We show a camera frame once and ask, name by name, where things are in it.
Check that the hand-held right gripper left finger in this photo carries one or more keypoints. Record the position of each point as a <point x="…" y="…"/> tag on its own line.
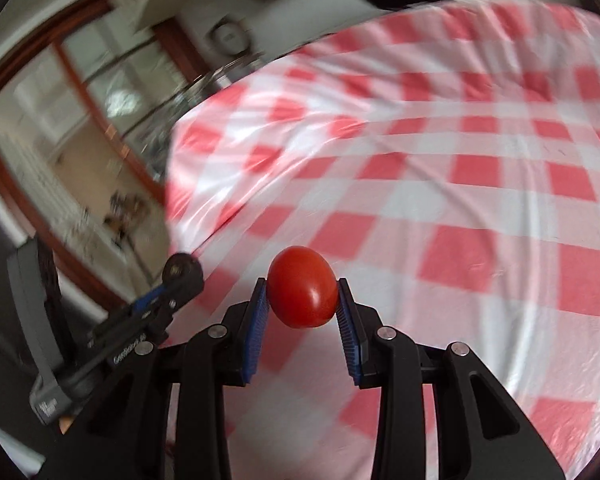
<point x="255" y="340"/>

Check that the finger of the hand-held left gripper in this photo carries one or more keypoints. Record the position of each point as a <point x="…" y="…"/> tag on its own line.
<point x="152" y="300"/>
<point x="185" y="280"/>

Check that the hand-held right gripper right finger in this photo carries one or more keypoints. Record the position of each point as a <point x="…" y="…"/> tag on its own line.
<point x="350" y="345"/>

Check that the red cherry tomato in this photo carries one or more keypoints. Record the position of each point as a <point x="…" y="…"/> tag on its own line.
<point x="302" y="290"/>

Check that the red white checkered tablecloth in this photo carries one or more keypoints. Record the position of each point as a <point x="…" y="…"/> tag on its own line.
<point x="455" y="210"/>

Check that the brown wooden door frame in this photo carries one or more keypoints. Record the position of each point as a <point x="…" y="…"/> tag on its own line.
<point x="177" y="45"/>

